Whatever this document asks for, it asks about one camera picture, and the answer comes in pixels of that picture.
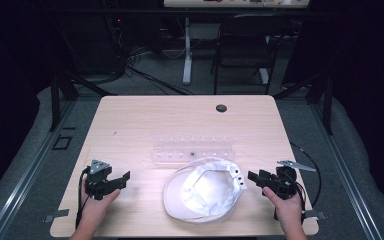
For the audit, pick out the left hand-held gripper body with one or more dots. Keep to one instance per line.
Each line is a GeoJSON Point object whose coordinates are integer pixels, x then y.
{"type": "Point", "coordinates": [97, 180]}

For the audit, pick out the white desk leg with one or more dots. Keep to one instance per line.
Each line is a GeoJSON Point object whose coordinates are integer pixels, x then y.
{"type": "Point", "coordinates": [264, 76]}
{"type": "Point", "coordinates": [187, 60]}

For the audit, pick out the dark round table grommet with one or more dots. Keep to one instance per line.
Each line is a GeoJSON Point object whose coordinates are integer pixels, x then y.
{"type": "Point", "coordinates": [221, 108]}

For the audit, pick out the person's left hand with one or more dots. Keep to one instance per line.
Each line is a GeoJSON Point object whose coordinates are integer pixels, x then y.
{"type": "Point", "coordinates": [95, 208]}

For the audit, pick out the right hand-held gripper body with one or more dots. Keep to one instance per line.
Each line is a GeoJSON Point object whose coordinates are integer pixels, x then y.
{"type": "Point", "coordinates": [283, 183]}

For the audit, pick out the person's right hand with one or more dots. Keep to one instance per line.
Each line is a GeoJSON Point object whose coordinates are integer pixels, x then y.
{"type": "Point", "coordinates": [286, 210]}

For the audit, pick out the grey table bracket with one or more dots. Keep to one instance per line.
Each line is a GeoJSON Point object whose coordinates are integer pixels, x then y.
{"type": "Point", "coordinates": [56, 215]}
{"type": "Point", "coordinates": [316, 215]}

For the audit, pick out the aluminium floor rail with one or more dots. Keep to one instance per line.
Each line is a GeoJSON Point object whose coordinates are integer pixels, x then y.
{"type": "Point", "coordinates": [350, 180]}
{"type": "Point", "coordinates": [23, 180]}

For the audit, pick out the black metal stand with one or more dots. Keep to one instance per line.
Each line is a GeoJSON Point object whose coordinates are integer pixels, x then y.
{"type": "Point", "coordinates": [326, 103]}
{"type": "Point", "coordinates": [56, 100]}

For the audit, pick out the white cap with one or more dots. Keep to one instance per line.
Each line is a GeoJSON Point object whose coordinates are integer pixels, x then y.
{"type": "Point", "coordinates": [206, 191]}

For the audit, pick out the black chair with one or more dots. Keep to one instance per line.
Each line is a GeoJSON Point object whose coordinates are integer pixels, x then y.
{"type": "Point", "coordinates": [246, 46]}

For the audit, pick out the clear plastic rack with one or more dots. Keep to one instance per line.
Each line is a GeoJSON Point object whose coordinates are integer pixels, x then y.
{"type": "Point", "coordinates": [193, 148]}

